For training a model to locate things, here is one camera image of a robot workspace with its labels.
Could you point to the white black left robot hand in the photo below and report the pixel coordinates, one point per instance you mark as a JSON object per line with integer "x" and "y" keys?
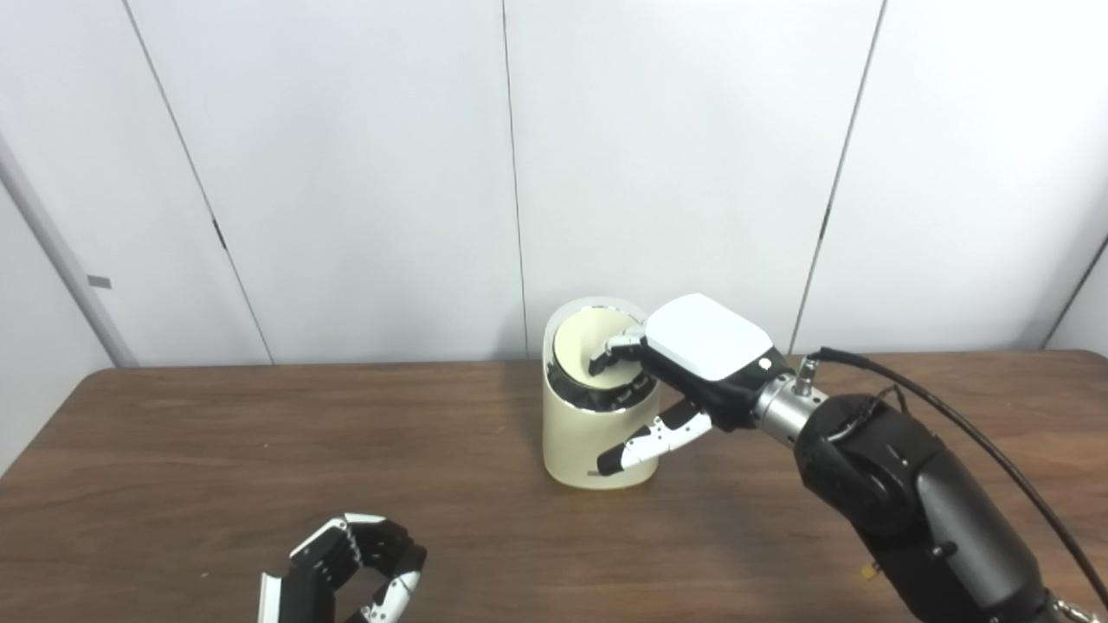
{"x": 316, "y": 575}

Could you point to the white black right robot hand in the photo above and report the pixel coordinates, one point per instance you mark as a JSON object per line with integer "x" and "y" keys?
{"x": 710, "y": 337}

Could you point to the cream round bin lid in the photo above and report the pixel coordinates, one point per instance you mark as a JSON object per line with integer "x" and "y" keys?
{"x": 580, "y": 346}

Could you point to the black bin liner bag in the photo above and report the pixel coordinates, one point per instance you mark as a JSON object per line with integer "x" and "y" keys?
{"x": 606, "y": 400}

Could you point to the cream-colored bin body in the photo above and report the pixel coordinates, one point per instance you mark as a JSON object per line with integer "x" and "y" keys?
{"x": 576, "y": 441}

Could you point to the black wall panel clip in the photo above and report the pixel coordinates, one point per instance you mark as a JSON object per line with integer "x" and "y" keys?
{"x": 220, "y": 234}

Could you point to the small gray post label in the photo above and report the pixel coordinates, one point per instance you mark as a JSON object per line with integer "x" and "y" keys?
{"x": 99, "y": 282}

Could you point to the gray corner post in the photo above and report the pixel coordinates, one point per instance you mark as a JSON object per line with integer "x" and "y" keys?
{"x": 61, "y": 260}

